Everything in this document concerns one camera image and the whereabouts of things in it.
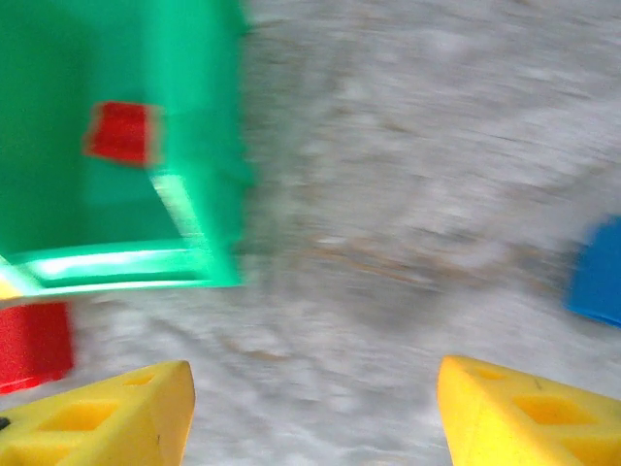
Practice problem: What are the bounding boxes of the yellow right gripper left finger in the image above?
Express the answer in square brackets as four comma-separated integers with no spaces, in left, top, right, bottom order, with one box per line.
[0,359,197,466]

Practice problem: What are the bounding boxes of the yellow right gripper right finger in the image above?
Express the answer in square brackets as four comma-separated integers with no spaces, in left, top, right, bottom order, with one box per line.
[437,354,621,466]

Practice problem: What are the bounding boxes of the red block on table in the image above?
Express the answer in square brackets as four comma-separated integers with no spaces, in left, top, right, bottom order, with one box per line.
[0,300,76,396]

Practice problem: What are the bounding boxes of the blue toy brick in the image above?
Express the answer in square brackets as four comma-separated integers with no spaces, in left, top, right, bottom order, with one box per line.
[562,214,621,329]

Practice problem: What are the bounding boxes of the red lego brick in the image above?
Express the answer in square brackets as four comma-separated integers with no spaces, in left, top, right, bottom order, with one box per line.
[82,100,165,169]

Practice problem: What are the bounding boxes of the green plastic container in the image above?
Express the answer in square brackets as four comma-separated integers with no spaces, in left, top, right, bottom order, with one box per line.
[0,0,257,298]

